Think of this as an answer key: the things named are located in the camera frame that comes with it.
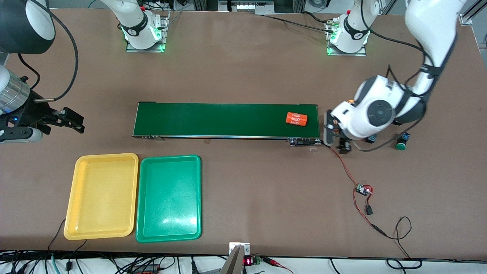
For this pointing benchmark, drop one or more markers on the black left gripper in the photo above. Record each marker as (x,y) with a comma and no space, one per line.
(345,145)

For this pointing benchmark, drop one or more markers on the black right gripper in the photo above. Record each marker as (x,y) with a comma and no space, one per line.
(33,112)

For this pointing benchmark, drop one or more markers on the green push button switch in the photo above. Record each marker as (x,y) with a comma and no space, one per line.
(371,139)
(402,141)

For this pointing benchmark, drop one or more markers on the orange cylinder with white print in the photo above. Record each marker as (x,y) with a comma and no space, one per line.
(296,118)

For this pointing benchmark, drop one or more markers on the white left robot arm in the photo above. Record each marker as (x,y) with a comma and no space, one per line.
(376,112)

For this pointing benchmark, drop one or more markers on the small green circuit board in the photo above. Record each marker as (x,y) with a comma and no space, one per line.
(363,189)

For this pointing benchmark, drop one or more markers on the yellow plastic tray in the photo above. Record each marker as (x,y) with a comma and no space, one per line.
(101,196)

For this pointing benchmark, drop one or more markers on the green conveyor belt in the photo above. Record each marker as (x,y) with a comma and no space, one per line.
(228,120)

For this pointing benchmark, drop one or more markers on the green plastic tray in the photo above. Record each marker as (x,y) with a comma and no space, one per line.
(169,198)

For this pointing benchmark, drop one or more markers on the red clip lead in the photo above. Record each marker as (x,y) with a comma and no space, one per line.
(277,263)

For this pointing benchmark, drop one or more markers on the red digit display module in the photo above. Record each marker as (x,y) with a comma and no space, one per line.
(248,261)

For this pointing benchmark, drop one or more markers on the grey metal equipment box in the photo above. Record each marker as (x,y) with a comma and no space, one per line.
(247,5)

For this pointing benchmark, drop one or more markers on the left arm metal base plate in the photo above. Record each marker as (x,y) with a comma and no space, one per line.
(359,53)

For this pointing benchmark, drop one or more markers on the grey metal camera bracket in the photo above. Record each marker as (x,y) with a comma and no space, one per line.
(236,262)

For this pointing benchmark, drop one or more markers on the aluminium frame profile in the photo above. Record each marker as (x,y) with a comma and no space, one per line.
(473,13)

